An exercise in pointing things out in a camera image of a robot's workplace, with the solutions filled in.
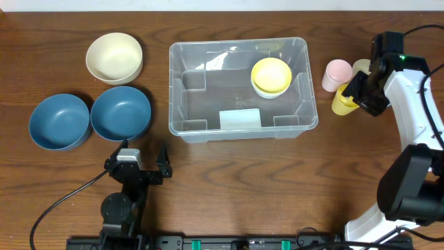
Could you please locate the dark blue bowl left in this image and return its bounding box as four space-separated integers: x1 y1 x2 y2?
28 94 92 151

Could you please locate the clear plastic storage bin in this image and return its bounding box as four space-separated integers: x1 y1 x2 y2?
169 37 318 143

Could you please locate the right black cable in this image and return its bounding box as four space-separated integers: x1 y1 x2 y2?
402 24 444 150

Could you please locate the left black cable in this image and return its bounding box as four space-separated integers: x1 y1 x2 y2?
29 169 109 250

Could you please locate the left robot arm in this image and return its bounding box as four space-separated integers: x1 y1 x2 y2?
96 140 173 250

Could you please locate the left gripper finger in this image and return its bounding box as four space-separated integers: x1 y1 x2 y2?
110 139 128 160
156 143 173 178

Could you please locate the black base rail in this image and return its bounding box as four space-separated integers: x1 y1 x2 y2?
65 234 413 250

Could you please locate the dark blue bowl right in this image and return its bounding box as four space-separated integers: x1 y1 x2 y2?
90 86 152 142

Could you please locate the cream large bowl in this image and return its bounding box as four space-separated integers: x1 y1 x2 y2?
85 33 143 85

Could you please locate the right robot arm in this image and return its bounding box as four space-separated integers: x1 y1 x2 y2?
345 51 443 249

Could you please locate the pink cup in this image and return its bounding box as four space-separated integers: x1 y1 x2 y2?
322 59 352 92

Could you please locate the dark blue bowl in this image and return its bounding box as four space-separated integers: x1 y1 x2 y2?
28 94 92 151
90 86 152 142

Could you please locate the cream cup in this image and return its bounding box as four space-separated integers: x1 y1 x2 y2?
352 59 370 76

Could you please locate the white label in bin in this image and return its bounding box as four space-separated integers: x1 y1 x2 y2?
219 108 262 130

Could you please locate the yellow cup front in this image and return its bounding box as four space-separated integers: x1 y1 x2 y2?
332 83 359 116

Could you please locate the yellow small bowl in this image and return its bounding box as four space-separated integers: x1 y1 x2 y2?
251 58 292 94

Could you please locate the white small bowl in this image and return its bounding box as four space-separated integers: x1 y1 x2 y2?
254 86 287 99

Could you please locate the black cable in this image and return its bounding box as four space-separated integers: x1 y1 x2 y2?
402 24 444 150
29 169 109 250

